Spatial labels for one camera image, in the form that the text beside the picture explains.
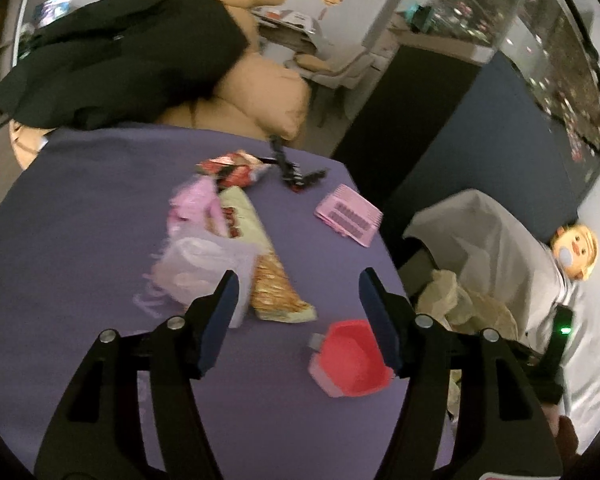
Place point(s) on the glass display cabinet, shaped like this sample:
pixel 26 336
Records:
pixel 555 60

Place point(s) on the purple tablecloth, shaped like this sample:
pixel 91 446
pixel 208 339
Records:
pixel 80 235

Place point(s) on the colourful patterned bag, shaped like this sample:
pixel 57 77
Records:
pixel 52 12

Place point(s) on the pink plastic basket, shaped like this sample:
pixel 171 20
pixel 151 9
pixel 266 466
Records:
pixel 347 215

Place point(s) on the pink container with red lid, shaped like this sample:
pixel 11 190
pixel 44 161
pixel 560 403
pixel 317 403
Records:
pixel 352 360

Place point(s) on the dining chair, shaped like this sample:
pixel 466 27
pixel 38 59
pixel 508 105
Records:
pixel 330 67

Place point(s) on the red snack wrapper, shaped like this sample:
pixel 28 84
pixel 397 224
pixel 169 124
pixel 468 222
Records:
pixel 237 172

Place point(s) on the clear printed plastic bag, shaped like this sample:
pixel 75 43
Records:
pixel 200 265

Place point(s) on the person's right forearm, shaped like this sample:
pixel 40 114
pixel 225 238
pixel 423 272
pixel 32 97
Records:
pixel 569 435

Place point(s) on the pink wrapper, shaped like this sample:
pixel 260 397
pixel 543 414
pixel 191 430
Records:
pixel 195 200

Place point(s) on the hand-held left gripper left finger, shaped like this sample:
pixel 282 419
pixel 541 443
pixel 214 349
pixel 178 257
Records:
pixel 220 330

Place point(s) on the yellow duck plush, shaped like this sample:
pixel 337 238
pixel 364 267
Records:
pixel 575 250

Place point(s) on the teal device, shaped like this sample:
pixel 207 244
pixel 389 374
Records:
pixel 421 17

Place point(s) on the white fridge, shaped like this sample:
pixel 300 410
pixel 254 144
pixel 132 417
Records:
pixel 360 15

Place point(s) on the black jacket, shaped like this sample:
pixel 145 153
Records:
pixel 120 55

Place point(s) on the dining table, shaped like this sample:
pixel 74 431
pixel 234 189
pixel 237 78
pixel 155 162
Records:
pixel 290 40

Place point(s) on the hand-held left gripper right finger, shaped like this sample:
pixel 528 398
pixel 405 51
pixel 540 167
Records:
pixel 380 330

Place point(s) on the pale yellow snack wrapper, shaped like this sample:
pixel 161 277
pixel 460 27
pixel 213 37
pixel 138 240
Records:
pixel 245 215

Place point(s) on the brown snack packet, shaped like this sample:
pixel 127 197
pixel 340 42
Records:
pixel 275 290

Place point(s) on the black cabinet base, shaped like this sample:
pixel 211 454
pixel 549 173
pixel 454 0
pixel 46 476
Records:
pixel 400 110

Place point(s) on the dark blue cabinet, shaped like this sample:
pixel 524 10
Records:
pixel 480 150

